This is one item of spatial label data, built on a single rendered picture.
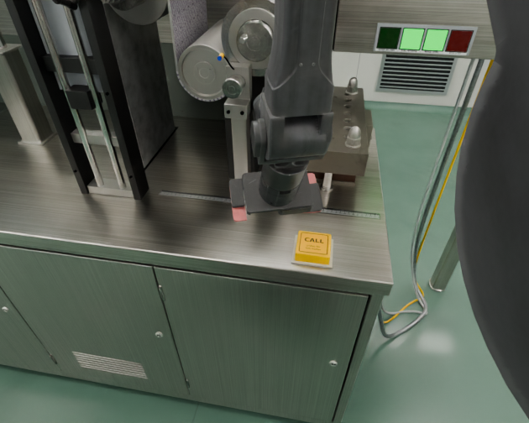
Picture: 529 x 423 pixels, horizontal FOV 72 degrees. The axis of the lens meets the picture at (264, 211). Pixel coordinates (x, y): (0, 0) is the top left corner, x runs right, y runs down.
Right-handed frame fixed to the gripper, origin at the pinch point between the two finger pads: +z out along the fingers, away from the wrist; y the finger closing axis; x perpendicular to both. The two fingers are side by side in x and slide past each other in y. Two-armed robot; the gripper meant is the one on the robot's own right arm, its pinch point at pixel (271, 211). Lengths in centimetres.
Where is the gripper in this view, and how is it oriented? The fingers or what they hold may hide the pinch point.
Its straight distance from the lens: 63.8
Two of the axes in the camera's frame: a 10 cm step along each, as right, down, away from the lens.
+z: -0.9, 3.6, 9.3
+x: 1.5, 9.3, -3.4
